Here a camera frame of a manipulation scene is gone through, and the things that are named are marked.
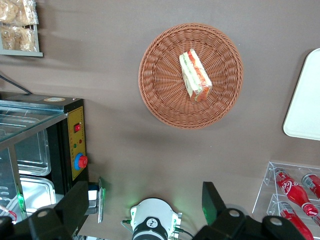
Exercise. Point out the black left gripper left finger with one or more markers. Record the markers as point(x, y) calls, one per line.
point(72, 207)

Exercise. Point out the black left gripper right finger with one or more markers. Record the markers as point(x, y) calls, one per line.
point(212, 205)

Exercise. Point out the triangle sandwich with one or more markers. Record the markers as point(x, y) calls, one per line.
point(196, 75)

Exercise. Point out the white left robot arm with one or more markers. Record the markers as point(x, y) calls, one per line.
point(152, 215)

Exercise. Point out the round brown wicker basket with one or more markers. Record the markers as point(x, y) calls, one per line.
point(162, 82)

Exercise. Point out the cream plastic serving tray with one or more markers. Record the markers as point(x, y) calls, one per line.
point(306, 100)

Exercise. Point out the tray of packaged snacks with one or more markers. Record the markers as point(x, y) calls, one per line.
point(20, 53)

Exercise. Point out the steel warmer pan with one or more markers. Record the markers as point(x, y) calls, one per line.
point(35, 155)
point(37, 192)

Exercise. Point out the red blue emergency knob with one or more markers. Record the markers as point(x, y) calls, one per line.
point(81, 161)

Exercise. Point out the clear acrylic bottle rack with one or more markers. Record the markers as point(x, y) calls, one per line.
point(262, 200)

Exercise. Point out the black glass food warmer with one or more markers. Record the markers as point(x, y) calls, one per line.
point(62, 150)

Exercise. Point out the red white striped item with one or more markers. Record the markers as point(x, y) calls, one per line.
point(10, 212)

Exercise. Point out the red cola bottle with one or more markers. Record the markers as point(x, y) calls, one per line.
point(313, 183)
point(295, 221)
point(292, 192)

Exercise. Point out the clear bag of puffed snacks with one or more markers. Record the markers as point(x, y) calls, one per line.
point(7, 10)
point(7, 37)
point(26, 38)
point(26, 12)

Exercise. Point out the red rocker switch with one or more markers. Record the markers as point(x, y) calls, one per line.
point(77, 128)

